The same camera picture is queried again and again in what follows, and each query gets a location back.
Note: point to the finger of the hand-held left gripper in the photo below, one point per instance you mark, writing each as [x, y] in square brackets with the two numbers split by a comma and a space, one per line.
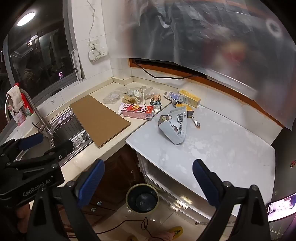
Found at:
[60, 148]
[30, 141]

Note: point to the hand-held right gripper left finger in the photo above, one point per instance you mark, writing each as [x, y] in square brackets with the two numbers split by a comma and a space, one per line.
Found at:
[91, 183]

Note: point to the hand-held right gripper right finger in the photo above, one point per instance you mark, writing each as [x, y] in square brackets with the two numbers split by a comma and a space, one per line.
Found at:
[205, 183]

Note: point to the round dark trash bin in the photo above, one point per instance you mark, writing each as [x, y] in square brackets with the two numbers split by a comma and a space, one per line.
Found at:
[142, 199]

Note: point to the dark card with stars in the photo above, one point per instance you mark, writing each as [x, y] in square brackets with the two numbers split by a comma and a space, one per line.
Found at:
[172, 95]

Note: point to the white paper wrapper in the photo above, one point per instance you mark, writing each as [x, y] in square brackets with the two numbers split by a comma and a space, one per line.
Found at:
[141, 92]

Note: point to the person's left hand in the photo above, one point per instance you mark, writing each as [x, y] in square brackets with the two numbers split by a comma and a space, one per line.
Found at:
[22, 215]

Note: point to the steel kitchen sink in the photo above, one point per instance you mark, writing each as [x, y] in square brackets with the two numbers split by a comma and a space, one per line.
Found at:
[67, 132]

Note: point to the pink printed packet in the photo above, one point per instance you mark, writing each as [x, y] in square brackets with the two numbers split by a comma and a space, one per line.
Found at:
[18, 115]

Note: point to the steel kitchen faucet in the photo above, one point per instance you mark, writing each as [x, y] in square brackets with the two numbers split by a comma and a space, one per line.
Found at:
[34, 111]

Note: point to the white glass-door cabinet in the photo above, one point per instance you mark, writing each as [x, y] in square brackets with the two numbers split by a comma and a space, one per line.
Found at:
[166, 183]

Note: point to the beige hanging cloth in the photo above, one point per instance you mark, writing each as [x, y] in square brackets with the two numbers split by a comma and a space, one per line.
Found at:
[15, 97]

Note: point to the brown cardboard sheet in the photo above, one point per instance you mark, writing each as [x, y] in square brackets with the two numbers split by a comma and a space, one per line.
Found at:
[97, 118]

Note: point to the yellow embroidered slipper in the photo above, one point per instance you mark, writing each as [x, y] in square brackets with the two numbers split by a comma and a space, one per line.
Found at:
[175, 230]

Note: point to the silver foil wrapper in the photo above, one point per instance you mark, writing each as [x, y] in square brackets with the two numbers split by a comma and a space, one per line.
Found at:
[196, 122]

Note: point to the crushed grey carton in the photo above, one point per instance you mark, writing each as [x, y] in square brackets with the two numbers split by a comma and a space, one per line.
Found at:
[173, 125]

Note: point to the person's pink pants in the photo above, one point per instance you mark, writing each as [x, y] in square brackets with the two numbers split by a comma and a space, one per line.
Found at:
[161, 236]

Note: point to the small white tissue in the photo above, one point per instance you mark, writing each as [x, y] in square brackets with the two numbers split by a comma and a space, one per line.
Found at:
[119, 108]

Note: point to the clear plastic bag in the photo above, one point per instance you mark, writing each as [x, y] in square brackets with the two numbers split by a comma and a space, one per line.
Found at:
[112, 97]

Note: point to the lit phone screen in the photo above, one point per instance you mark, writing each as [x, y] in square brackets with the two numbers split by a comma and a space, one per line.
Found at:
[279, 206]

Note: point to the dark glass window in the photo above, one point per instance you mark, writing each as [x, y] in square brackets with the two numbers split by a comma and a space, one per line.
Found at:
[41, 58]

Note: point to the pink cartoon box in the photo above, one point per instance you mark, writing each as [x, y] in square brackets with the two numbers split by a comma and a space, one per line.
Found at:
[136, 111]

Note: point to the brown food bag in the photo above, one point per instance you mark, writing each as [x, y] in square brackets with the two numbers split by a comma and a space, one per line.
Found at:
[129, 99]

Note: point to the small black white carton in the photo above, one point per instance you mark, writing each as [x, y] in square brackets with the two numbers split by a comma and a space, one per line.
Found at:
[177, 102]

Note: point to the long yellow box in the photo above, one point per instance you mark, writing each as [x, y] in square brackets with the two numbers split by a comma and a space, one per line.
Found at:
[189, 97]

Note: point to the small red ornament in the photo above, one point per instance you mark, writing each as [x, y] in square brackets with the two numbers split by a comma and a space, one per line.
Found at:
[293, 164]

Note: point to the small green box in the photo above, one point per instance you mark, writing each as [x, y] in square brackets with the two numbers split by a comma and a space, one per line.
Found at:
[155, 105]

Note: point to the white power strip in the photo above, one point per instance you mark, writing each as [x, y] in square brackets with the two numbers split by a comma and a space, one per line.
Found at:
[98, 55]

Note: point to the white wall socket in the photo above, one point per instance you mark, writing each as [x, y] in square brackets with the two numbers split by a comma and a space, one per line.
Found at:
[93, 42]

